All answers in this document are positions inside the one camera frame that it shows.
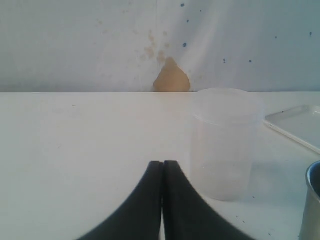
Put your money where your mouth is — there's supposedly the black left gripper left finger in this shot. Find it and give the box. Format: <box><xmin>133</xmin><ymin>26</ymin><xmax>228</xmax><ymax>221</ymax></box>
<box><xmin>80</xmin><ymin>161</ymin><xmax>164</xmax><ymax>240</ymax></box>

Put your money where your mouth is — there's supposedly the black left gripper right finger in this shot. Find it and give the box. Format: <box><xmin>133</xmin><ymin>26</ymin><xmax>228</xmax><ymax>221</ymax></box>
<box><xmin>162</xmin><ymin>160</ymin><xmax>248</xmax><ymax>240</ymax></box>

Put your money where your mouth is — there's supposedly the stainless steel cup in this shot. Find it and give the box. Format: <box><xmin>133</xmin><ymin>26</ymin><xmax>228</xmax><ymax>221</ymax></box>
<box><xmin>299</xmin><ymin>161</ymin><xmax>320</xmax><ymax>240</ymax></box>

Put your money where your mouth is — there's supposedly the translucent plastic container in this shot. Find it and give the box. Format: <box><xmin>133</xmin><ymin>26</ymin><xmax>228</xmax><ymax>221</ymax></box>
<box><xmin>190</xmin><ymin>88</ymin><xmax>265</xmax><ymax>201</ymax></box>

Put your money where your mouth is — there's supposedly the white rectangular tray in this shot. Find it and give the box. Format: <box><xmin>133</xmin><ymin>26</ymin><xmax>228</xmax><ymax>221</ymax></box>
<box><xmin>264</xmin><ymin>105</ymin><xmax>320</xmax><ymax>154</ymax></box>

